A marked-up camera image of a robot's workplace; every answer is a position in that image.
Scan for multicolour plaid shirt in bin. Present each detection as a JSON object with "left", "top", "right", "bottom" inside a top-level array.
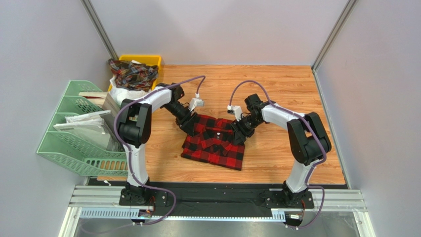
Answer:
[{"left": 107, "top": 59, "right": 159, "bottom": 91}]

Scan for aluminium rail frame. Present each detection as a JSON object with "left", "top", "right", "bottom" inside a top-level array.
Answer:
[{"left": 60, "top": 185, "right": 375, "bottom": 237}]

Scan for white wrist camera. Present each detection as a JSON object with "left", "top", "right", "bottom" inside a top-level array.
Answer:
[
  {"left": 227, "top": 105, "right": 243, "bottom": 121},
  {"left": 189, "top": 93, "right": 204, "bottom": 111}
]

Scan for papers in file rack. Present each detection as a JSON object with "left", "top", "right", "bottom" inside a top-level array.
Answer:
[{"left": 53, "top": 110, "right": 123, "bottom": 152}]

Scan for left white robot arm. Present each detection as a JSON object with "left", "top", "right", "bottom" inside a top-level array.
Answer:
[{"left": 114, "top": 83, "right": 197, "bottom": 205}]

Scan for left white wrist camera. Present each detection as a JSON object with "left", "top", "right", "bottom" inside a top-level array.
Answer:
[{"left": 189, "top": 93, "right": 204, "bottom": 111}]

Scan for red black plaid shirt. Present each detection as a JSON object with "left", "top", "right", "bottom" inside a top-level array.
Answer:
[{"left": 180, "top": 115, "right": 245, "bottom": 171}]

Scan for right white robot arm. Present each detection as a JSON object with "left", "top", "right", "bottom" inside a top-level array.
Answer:
[{"left": 227, "top": 94, "right": 332, "bottom": 207}]

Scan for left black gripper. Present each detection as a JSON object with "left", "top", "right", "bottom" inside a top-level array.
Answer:
[{"left": 163, "top": 102, "right": 198, "bottom": 137}]

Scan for white cloth in bin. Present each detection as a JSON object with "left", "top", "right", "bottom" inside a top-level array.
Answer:
[{"left": 108, "top": 76, "right": 151, "bottom": 106}]

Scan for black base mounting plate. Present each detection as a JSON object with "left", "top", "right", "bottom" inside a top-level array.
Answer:
[{"left": 88, "top": 177, "right": 349, "bottom": 218}]

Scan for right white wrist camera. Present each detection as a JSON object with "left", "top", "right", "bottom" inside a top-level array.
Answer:
[{"left": 227, "top": 105, "right": 243, "bottom": 121}]

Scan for green plastic file rack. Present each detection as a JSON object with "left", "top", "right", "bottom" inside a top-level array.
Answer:
[{"left": 37, "top": 80, "right": 128, "bottom": 177}]

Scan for yellow plastic bin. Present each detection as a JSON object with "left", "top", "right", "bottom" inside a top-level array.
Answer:
[{"left": 107, "top": 55, "right": 163, "bottom": 92}]

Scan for brown book in rack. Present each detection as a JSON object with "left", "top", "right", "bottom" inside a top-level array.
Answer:
[{"left": 79, "top": 92, "right": 110, "bottom": 109}]

